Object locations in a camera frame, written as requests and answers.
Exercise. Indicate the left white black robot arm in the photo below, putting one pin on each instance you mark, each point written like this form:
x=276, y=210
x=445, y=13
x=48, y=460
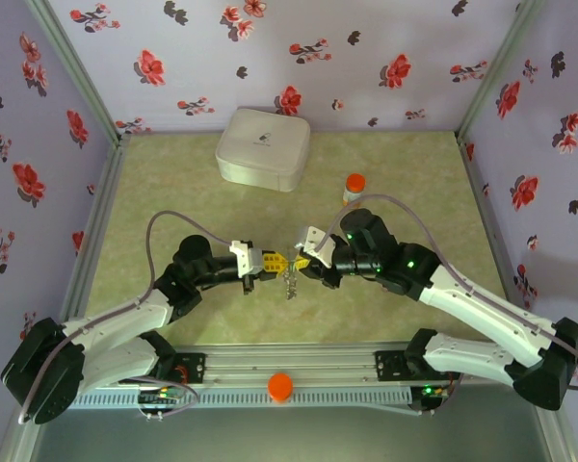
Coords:
x=120, y=317

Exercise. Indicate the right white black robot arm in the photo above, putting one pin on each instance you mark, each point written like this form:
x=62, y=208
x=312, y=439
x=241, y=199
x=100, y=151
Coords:
x=481, y=308

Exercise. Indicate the orange-capped pill bottle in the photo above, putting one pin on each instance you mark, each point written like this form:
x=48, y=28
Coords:
x=355, y=183

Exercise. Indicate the white zip case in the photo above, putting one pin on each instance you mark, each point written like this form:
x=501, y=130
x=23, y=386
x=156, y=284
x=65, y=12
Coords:
x=262, y=149

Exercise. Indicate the orange round cap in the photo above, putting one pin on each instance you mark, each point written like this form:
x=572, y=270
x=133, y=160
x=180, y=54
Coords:
x=280, y=385

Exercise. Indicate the green circuit board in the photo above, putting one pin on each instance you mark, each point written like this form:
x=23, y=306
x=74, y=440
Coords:
x=161, y=397
x=428, y=392

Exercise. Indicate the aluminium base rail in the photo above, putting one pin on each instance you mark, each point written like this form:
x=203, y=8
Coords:
x=289, y=361

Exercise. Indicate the aluminium corner post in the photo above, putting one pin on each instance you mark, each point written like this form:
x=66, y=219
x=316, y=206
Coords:
x=500, y=62
x=75, y=62

